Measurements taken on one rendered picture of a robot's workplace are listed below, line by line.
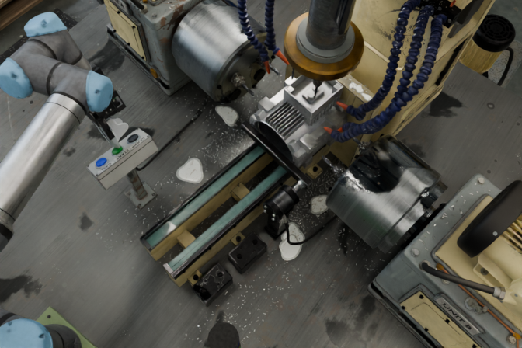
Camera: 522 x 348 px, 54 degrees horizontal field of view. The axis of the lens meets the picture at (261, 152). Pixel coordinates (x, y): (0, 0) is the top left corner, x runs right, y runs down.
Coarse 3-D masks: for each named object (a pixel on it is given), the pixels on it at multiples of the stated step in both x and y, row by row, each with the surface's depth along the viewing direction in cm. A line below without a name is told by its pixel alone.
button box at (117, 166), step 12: (132, 132) 134; (144, 132) 132; (120, 144) 131; (132, 144) 130; (144, 144) 130; (108, 156) 129; (120, 156) 127; (132, 156) 129; (144, 156) 131; (96, 168) 127; (108, 168) 126; (120, 168) 128; (132, 168) 130; (96, 180) 130; (108, 180) 127
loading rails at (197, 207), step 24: (240, 168) 145; (312, 168) 156; (216, 192) 141; (240, 192) 149; (264, 192) 140; (168, 216) 137; (192, 216) 140; (240, 216) 137; (144, 240) 133; (168, 240) 139; (192, 240) 142; (216, 240) 135; (240, 240) 145; (168, 264) 132; (192, 264) 134
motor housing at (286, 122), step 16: (272, 112) 134; (288, 112) 132; (336, 112) 137; (256, 128) 142; (272, 128) 131; (288, 128) 129; (304, 128) 132; (320, 128) 134; (320, 144) 137; (304, 160) 135
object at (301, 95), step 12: (300, 84) 134; (312, 84) 135; (324, 84) 135; (336, 84) 131; (288, 96) 131; (300, 96) 133; (312, 96) 130; (324, 96) 133; (336, 96) 133; (300, 108) 130; (324, 108) 132; (312, 120) 131
